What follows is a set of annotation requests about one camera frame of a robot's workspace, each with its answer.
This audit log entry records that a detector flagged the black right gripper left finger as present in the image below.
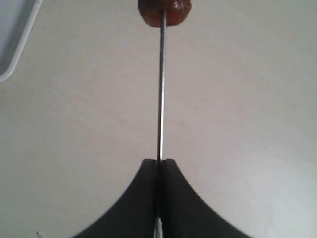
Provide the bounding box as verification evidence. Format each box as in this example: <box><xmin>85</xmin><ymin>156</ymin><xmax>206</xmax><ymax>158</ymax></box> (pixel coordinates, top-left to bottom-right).
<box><xmin>76</xmin><ymin>159</ymin><xmax>157</xmax><ymax>238</ymax></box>

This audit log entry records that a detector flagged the reddish-brown meatball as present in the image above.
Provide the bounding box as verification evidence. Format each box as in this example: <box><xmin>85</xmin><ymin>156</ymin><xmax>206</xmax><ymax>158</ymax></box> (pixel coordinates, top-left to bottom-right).
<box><xmin>138</xmin><ymin>0</ymin><xmax>192</xmax><ymax>27</ymax></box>

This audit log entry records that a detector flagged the thin metal skewer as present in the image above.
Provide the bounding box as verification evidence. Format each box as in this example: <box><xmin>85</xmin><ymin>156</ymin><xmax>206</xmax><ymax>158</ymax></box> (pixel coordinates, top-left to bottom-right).
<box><xmin>155</xmin><ymin>14</ymin><xmax>167</xmax><ymax>238</ymax></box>

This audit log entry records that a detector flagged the white rectangular plastic tray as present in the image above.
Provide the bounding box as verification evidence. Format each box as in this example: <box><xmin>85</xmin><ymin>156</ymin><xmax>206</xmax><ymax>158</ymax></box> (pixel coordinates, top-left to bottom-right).
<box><xmin>0</xmin><ymin>0</ymin><xmax>42</xmax><ymax>82</ymax></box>

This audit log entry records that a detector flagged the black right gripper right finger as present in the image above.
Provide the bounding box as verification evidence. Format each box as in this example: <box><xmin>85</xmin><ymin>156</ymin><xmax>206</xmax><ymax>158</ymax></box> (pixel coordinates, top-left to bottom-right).
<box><xmin>160</xmin><ymin>159</ymin><xmax>248</xmax><ymax>238</ymax></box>

